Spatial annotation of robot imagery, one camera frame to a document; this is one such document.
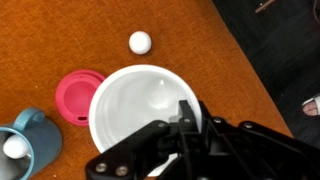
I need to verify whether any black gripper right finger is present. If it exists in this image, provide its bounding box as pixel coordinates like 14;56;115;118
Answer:
199;101;320;180

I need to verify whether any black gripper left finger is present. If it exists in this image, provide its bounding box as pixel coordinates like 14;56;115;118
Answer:
85;100;198;180

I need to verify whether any white and purple cup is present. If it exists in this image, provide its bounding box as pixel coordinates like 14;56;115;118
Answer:
89;65;202;180

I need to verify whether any pink round cup lid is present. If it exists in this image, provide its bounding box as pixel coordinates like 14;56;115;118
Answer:
55;70;105;126

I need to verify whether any person's foot in sandal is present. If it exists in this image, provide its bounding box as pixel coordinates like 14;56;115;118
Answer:
302;95;320;116

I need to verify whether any blue grey mug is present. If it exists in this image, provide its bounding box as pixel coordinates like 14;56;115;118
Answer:
0;107;62;180

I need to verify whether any white ball in mug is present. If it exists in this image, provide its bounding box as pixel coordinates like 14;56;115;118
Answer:
3;135;29;159

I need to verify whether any orange fabric sofa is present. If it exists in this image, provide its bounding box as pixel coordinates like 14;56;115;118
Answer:
0;0;289;180

